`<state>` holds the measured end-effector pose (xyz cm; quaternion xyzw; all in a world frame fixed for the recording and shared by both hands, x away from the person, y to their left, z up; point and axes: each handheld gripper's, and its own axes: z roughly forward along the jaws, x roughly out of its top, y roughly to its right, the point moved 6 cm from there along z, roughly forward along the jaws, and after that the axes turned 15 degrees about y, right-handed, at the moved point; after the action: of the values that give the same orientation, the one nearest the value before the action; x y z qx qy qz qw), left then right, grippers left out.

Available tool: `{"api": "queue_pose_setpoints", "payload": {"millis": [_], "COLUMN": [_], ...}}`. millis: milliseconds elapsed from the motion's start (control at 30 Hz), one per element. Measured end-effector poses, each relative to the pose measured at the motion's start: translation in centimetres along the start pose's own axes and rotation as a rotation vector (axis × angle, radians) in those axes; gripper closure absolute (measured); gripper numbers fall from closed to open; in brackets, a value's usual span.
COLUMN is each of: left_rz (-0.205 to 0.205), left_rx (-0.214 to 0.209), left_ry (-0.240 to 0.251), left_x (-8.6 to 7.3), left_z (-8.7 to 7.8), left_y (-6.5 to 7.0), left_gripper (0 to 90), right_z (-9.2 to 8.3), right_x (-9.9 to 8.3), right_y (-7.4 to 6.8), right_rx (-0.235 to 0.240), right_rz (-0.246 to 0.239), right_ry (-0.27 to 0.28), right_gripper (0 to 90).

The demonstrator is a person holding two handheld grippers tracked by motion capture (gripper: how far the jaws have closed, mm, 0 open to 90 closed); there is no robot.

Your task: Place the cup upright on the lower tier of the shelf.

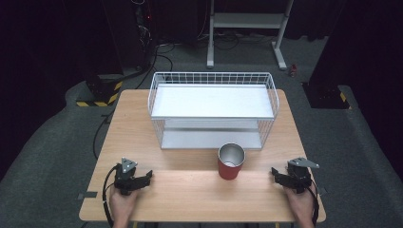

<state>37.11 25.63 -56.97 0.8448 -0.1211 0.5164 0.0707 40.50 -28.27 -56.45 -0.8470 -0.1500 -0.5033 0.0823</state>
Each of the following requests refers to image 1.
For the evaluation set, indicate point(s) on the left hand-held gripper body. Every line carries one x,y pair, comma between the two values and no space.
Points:
125,179

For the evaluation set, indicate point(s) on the person's left hand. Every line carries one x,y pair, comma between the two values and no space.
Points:
122,204

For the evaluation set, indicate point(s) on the dark computer tower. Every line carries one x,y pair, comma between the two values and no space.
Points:
144,31

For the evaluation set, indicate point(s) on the black base with yellow stripes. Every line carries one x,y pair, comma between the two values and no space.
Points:
101,91
326,96

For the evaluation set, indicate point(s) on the small red bottle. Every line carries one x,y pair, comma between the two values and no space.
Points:
293,70

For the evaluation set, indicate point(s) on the white metal stand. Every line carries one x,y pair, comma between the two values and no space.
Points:
248,20

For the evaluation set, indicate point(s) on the grey tape strip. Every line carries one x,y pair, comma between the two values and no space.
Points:
87,195

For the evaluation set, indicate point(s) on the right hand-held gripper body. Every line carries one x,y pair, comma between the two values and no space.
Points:
299,177

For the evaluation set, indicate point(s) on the red cup with steel inside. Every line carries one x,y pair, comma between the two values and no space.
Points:
230,164

